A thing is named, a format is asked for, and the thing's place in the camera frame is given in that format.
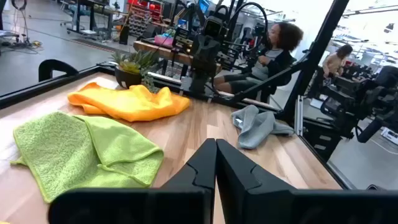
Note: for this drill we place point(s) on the black drawer cabinet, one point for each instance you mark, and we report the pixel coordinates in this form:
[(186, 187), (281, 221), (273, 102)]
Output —
[(318, 140)]

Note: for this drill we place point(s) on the blue lit monitor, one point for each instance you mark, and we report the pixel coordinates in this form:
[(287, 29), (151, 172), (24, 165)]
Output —
[(204, 6)]

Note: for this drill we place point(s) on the person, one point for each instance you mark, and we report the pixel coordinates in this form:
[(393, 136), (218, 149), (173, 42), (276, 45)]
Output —
[(264, 65), (334, 63)]

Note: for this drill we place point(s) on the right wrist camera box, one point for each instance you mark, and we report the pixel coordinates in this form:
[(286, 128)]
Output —
[(215, 27)]

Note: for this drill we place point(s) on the red storage bin shelf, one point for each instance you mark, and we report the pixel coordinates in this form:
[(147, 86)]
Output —
[(141, 15)]

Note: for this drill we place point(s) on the black aluminium table frame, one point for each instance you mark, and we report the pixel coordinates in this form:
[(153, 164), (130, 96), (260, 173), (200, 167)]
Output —
[(314, 56)]

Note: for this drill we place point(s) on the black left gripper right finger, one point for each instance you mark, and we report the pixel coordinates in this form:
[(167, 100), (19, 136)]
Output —
[(248, 199)]

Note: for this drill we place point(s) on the wooden workbench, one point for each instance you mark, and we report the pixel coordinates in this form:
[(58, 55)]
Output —
[(161, 51)]

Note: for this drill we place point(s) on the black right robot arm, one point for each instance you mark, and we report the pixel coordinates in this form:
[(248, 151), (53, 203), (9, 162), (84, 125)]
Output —
[(203, 59)]

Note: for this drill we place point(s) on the potted succulent plant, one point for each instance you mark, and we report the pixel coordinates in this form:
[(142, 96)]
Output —
[(130, 73)]

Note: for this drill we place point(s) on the white power strip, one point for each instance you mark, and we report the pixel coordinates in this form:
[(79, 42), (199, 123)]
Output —
[(390, 136)]

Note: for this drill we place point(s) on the green microfiber towel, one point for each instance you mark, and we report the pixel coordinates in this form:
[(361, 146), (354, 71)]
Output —
[(62, 155)]

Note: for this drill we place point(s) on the black background robot arm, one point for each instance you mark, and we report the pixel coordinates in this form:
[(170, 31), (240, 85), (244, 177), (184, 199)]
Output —
[(351, 99)]

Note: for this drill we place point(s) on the pink box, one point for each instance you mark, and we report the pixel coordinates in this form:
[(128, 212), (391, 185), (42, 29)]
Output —
[(163, 41)]

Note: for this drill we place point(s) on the black rolling desk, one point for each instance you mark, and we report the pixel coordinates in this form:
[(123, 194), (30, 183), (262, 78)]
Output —
[(93, 6)]

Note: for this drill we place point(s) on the orange microfiber towel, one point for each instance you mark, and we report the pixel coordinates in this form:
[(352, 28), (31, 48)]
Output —
[(130, 102)]

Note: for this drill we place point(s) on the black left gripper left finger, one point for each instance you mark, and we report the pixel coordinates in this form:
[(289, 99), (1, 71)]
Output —
[(189, 199)]

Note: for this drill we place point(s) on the grey microfiber towel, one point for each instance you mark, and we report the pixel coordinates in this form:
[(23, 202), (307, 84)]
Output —
[(258, 127)]

